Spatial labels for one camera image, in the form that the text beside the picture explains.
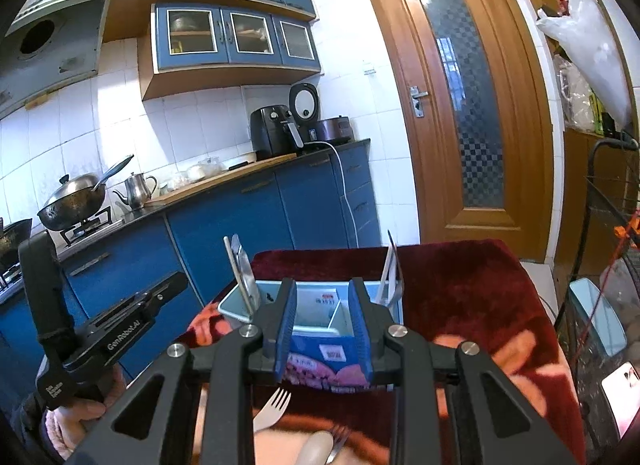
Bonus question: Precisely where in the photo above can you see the light blue container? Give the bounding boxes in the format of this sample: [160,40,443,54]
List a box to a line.
[568,278,629,359]

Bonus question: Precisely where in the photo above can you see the person's left forearm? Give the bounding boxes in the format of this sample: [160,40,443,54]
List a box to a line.
[9,389,72,465]

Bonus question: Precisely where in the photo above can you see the silver door handle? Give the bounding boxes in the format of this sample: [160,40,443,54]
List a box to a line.
[409,86,430,118]

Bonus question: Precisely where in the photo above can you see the red cable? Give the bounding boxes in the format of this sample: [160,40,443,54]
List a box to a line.
[576,225,640,396]

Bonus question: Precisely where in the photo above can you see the gas stove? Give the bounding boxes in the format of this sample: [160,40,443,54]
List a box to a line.
[0,204,127,297]

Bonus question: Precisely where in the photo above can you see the white power cable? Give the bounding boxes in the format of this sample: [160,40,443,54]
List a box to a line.
[304,140,362,249]

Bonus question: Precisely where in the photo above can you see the wooden cutting board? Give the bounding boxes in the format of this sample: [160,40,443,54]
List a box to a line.
[144,153,299,206]

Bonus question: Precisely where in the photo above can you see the wooden shelf unit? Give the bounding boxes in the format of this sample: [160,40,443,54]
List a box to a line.
[500,0,640,278]

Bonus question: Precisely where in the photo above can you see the fork with white handle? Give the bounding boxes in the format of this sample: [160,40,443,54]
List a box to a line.
[324,424,352,465]

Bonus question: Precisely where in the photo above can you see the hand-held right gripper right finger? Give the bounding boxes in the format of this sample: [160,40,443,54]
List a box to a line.
[350,276,582,465]

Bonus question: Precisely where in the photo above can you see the dark wok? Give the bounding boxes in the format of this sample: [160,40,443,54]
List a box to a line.
[0,217,34,274]

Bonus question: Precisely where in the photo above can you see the glass-door wall cabinet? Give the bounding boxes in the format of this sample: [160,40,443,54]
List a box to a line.
[138,2,322,102]

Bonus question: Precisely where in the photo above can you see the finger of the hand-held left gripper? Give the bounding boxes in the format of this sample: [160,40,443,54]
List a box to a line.
[92,272,189,329]

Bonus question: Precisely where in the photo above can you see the white plastic bag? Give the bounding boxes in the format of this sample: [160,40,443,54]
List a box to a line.
[535,0,633,126]

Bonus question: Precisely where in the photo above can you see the grey range hood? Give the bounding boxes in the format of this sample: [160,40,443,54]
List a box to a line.
[0,0,126,122]

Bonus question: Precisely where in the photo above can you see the fork with beige handle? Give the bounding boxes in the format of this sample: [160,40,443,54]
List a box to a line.
[252,387,292,434]

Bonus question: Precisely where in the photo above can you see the black air fryer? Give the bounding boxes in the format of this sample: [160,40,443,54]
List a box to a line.
[249,105,306,160]

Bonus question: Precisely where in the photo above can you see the white utensil box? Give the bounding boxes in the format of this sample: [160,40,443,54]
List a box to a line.
[217,277,404,392]

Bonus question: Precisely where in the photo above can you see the red and peach printed blanket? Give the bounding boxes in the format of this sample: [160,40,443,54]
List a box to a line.
[187,239,587,465]

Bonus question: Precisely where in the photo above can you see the white spoon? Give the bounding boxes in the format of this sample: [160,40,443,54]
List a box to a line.
[294,432,334,465]

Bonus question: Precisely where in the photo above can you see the dark pressure cooker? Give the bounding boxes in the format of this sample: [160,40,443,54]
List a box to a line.
[314,116,356,144]

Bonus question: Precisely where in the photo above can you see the wooden door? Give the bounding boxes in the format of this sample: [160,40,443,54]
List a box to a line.
[360,0,554,264]

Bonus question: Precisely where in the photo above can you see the blue kitchen base cabinets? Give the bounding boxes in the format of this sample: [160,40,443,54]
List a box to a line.
[0,138,384,418]

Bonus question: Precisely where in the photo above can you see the black metal cart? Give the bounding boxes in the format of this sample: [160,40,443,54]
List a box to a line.
[551,137,640,452]

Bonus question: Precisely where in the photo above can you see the person's left hand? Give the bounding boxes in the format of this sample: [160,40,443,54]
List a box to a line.
[59,364,129,430]

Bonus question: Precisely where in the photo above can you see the black rice cooker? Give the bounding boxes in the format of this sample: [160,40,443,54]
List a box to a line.
[288,83,321,141]

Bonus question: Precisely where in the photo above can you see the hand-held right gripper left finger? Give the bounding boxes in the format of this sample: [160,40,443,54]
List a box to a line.
[65,276,299,465]

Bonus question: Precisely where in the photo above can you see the steel fork long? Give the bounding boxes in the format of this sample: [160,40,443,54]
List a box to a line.
[232,242,262,314]

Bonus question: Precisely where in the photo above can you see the steel kettle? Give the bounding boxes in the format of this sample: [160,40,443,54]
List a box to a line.
[112,172,159,211]

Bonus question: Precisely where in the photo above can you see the steel wok with lid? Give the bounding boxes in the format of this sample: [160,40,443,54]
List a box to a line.
[37,154,135,232]

